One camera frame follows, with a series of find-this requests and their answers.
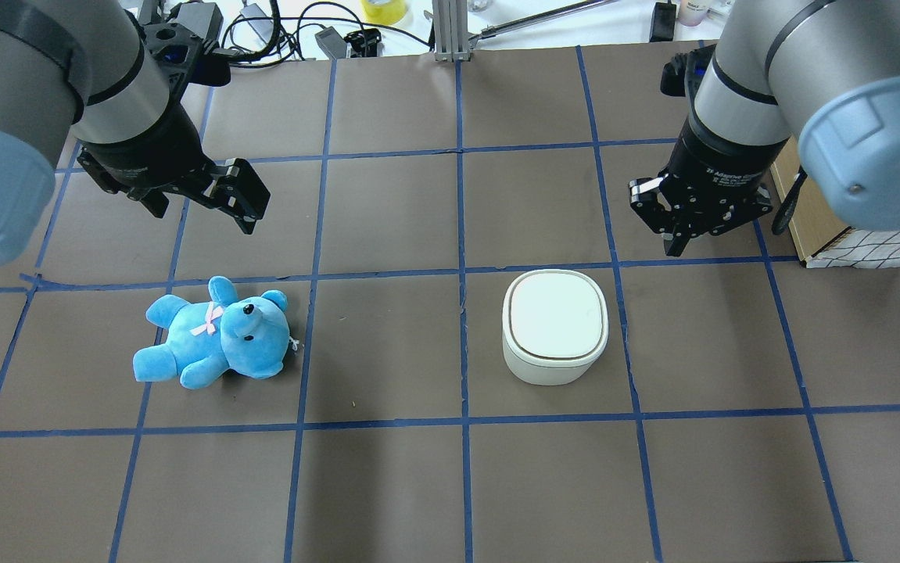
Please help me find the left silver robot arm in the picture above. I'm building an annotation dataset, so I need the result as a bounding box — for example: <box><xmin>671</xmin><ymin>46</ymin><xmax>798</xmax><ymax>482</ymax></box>
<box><xmin>0</xmin><ymin>1</ymin><xmax>271</xmax><ymax>266</ymax></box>

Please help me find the white lidded trash can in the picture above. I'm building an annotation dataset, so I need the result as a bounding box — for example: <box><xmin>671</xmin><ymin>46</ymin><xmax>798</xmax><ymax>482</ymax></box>
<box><xmin>502</xmin><ymin>270</ymin><xmax>609</xmax><ymax>387</ymax></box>

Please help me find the black power adapter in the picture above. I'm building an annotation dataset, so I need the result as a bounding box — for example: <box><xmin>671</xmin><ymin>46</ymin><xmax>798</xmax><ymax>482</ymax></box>
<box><xmin>314</xmin><ymin>27</ymin><xmax>350</xmax><ymax>59</ymax></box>

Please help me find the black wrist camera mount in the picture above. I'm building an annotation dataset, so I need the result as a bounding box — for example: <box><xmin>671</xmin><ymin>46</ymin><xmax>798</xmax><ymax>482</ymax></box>
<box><xmin>136</xmin><ymin>1</ymin><xmax>231</xmax><ymax>99</ymax></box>

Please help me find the wooden box with mesh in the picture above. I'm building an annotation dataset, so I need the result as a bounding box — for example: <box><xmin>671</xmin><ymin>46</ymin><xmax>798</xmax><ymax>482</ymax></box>
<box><xmin>770</xmin><ymin>138</ymin><xmax>900</xmax><ymax>270</ymax></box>

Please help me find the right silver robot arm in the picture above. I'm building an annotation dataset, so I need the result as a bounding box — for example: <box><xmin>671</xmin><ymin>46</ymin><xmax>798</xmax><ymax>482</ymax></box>
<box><xmin>628</xmin><ymin>1</ymin><xmax>900</xmax><ymax>256</ymax></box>

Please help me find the yellow tape roll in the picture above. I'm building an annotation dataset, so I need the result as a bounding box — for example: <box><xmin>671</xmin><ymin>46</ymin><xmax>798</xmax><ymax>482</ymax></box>
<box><xmin>360</xmin><ymin>0</ymin><xmax>409</xmax><ymax>26</ymax></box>

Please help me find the aluminium frame post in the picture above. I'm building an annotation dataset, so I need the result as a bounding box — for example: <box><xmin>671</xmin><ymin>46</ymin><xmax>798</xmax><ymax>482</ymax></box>
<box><xmin>432</xmin><ymin>0</ymin><xmax>472</xmax><ymax>62</ymax></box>

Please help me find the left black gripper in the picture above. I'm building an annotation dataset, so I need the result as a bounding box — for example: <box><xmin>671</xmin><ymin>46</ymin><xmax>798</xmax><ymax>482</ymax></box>
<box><xmin>77</xmin><ymin>101</ymin><xmax>271</xmax><ymax>235</ymax></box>

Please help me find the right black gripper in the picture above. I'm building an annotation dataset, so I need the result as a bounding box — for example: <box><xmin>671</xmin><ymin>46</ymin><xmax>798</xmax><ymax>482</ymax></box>
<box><xmin>628</xmin><ymin>117</ymin><xmax>774</xmax><ymax>257</ymax></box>

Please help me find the blue plush teddy bear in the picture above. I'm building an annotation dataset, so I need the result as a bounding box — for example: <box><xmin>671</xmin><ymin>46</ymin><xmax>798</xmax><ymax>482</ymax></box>
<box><xmin>132</xmin><ymin>277</ymin><xmax>300</xmax><ymax>389</ymax></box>

